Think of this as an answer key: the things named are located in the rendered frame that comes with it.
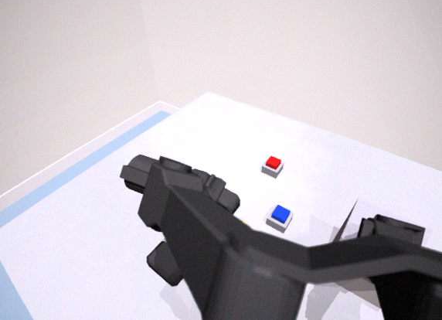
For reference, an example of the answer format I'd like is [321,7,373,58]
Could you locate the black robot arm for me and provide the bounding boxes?
[120,155,442,320]

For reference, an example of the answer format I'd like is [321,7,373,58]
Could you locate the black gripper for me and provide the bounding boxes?
[146,188,240,287]

